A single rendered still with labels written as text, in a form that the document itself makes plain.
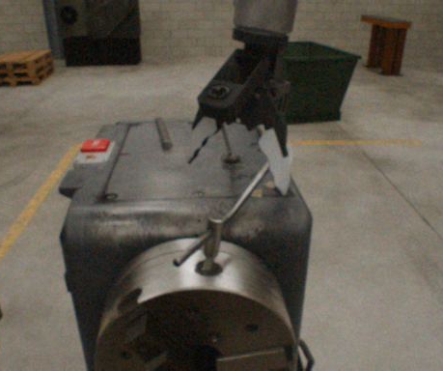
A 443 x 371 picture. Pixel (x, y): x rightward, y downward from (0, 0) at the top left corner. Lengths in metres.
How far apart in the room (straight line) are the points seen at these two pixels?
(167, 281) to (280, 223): 0.24
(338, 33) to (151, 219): 10.34
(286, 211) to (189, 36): 9.79
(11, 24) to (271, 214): 10.77
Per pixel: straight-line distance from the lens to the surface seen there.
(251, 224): 0.74
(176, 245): 0.68
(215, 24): 10.44
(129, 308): 0.63
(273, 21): 0.52
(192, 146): 0.60
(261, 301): 0.62
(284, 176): 0.55
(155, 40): 10.53
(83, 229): 0.76
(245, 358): 0.67
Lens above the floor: 1.61
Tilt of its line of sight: 27 degrees down
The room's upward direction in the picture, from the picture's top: straight up
